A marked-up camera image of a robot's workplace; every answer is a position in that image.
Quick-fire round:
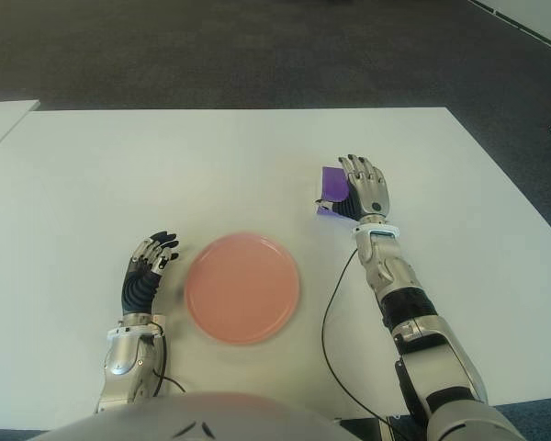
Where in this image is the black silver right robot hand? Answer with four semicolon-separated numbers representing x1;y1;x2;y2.
314;153;392;225

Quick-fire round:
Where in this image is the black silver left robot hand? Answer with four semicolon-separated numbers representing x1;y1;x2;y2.
121;231;181;316

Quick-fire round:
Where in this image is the purple tissue paper pack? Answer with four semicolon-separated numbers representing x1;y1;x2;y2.
314;165;358;222

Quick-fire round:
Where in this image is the pink round plate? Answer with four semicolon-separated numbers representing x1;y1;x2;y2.
183;232;301;346

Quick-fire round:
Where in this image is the grey robot torso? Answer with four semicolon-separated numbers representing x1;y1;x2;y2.
36;390;364;441

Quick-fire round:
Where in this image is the white neighbouring table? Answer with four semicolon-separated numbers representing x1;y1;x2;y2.
0;99;41;160

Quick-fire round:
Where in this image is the white floor strip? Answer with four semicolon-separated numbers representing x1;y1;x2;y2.
467;0;551;47

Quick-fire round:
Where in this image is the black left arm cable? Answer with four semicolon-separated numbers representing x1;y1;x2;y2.
141;321;187;395

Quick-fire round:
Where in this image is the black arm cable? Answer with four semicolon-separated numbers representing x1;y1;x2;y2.
141;321;187;395
320;247;396;426

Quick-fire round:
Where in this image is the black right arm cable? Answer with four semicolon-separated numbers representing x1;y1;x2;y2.
320;247;396;426

